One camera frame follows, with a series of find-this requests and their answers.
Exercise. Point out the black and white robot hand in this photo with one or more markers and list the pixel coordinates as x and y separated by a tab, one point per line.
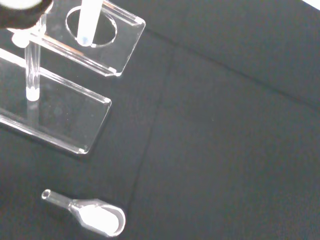
20	17

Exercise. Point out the clear acrylic funnel stand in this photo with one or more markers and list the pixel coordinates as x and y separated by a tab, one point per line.
75	117

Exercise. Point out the glass weighing funnel with powder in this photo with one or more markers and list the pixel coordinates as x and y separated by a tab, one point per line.
100	220

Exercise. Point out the black bench cloth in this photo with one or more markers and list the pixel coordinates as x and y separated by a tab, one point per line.
225	150

